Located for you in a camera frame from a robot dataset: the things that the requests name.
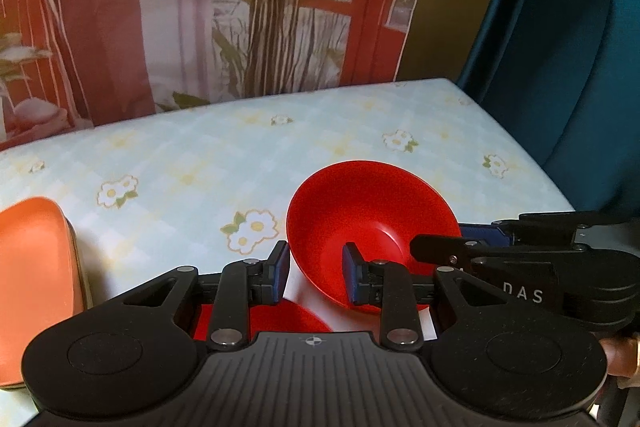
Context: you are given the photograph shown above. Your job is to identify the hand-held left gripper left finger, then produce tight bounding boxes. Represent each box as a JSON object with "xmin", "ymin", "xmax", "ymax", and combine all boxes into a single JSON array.
[{"xmin": 120, "ymin": 239, "xmax": 292, "ymax": 353}]

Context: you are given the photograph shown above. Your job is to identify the person's right hand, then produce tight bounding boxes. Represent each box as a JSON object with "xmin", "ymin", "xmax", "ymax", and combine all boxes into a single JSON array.
[{"xmin": 600, "ymin": 337, "xmax": 640, "ymax": 380}]

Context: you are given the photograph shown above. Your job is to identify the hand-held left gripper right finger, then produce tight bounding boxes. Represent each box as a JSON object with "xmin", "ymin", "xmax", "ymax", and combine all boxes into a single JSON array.
[{"xmin": 341, "ymin": 242, "xmax": 507, "ymax": 353}]

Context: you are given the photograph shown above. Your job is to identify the orange plate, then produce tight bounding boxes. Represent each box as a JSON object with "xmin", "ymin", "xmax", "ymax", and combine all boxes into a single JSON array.
[{"xmin": 0, "ymin": 197, "xmax": 83, "ymax": 390}]

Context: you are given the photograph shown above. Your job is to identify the red bowl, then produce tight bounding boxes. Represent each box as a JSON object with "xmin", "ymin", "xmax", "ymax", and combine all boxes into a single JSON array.
[
  {"xmin": 192, "ymin": 299, "xmax": 334, "ymax": 344},
  {"xmin": 286, "ymin": 161, "xmax": 463, "ymax": 314}
]

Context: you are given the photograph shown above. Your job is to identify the printed backdrop cloth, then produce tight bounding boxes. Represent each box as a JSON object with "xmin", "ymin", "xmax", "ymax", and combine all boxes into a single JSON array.
[{"xmin": 0, "ymin": 0, "xmax": 443, "ymax": 152}]

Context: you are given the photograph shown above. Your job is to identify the floral tablecloth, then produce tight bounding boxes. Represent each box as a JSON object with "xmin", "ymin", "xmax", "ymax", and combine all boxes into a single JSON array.
[{"xmin": 0, "ymin": 78, "xmax": 577, "ymax": 413}]

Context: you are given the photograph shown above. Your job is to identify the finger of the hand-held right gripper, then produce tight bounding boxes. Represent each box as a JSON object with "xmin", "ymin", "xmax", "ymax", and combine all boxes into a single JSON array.
[
  {"xmin": 457, "ymin": 209, "xmax": 623, "ymax": 249},
  {"xmin": 410, "ymin": 234, "xmax": 588, "ymax": 269}
]

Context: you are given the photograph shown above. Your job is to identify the teal curtain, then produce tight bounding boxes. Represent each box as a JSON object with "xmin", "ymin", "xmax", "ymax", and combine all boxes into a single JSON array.
[{"xmin": 455, "ymin": 0, "xmax": 640, "ymax": 230}]

